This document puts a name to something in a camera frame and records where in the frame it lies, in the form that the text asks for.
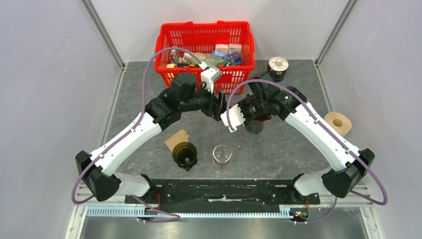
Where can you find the dark dripper on table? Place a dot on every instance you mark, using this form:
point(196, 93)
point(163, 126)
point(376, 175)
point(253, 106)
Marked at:
point(185, 155)

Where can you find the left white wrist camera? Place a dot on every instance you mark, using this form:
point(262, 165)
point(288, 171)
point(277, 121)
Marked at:
point(209, 76)

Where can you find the slotted white cable duct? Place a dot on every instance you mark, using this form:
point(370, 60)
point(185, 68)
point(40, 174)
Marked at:
point(142, 212)

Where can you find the red plastic shopping basket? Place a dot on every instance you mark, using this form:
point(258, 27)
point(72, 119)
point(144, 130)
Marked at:
point(203, 37)

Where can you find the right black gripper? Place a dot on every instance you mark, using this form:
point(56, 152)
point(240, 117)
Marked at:
point(246, 119)

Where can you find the small clear glass beaker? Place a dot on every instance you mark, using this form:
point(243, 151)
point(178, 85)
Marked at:
point(222, 154)

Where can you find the black wrapped paper roll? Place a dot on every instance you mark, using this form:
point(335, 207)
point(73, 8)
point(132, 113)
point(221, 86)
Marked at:
point(277, 68)

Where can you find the white pink carton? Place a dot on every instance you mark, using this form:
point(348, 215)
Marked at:
point(234, 47)
point(223, 48)

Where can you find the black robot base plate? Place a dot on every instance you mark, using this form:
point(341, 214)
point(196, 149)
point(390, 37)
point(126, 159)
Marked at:
point(225, 195)

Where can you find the brown dripper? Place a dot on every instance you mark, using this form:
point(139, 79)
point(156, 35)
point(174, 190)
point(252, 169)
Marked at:
point(263, 117)

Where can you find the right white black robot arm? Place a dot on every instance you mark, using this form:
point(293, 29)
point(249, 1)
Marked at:
point(348, 164)

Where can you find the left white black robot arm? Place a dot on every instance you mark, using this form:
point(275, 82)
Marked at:
point(97, 169)

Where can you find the clear plastic bottle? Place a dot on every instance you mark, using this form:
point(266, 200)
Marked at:
point(199, 60)

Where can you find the blue green box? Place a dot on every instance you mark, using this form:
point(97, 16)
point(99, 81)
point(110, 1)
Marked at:
point(225, 60)

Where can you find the small grey pouch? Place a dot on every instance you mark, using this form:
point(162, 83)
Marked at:
point(174, 57)

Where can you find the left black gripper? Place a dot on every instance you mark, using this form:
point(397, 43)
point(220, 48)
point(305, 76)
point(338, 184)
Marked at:
point(221, 104)

